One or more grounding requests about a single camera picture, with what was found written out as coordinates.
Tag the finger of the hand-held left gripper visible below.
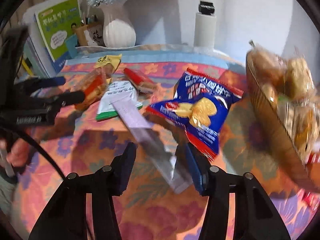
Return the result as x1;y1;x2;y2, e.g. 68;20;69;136
24;76;67;93
31;91;86;112

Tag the bunch of pens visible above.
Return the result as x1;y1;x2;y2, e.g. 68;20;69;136
81;12;98;27

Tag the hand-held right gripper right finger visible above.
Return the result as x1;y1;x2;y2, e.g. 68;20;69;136
184;142;292;240

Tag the green cover book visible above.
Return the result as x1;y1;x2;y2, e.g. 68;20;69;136
34;0;83;63

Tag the clear yellow puff packet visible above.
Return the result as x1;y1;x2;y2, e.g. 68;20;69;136
285;57;315;100

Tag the yellow snack packet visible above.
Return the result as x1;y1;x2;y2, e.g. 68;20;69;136
94;54;122;80

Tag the small red white packet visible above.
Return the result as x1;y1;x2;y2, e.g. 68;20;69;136
306;151;320;166

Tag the lilac long snack packet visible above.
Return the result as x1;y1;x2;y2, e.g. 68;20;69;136
110;99;194;194

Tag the wooden pen holder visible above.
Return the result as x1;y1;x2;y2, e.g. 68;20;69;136
75;22;104;47

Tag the gold ribbed bowl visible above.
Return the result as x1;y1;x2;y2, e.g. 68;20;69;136
245;40;320;193

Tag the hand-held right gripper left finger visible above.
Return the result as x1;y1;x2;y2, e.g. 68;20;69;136
29;142;137;240

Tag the red wrapped candy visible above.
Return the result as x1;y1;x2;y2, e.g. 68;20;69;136
299;190;320;211

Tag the person's left hand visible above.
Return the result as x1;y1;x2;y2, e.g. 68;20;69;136
5;136;38;168

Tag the row of upright books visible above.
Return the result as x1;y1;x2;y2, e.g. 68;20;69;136
21;0;70;78

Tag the red wafer stick packet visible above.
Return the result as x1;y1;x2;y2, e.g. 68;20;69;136
123;67;157;94

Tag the white green snack packet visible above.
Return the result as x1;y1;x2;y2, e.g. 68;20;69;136
96;81;143;122

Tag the white desk lamp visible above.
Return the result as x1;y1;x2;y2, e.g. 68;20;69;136
194;1;217;53

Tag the black cable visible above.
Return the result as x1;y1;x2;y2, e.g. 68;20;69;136
0;126;66;179

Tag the orange cracker packet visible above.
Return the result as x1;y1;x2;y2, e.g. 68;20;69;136
75;69;113;110

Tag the blue cracker packet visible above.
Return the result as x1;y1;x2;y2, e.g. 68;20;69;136
146;67;244;162

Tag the clear labelled biscuit packet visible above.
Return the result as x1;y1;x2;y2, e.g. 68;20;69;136
275;95;313;135

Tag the floral woven cloth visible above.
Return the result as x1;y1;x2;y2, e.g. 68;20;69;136
0;52;320;240

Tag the white ribbed vase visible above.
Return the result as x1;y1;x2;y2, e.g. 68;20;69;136
100;4;137;48

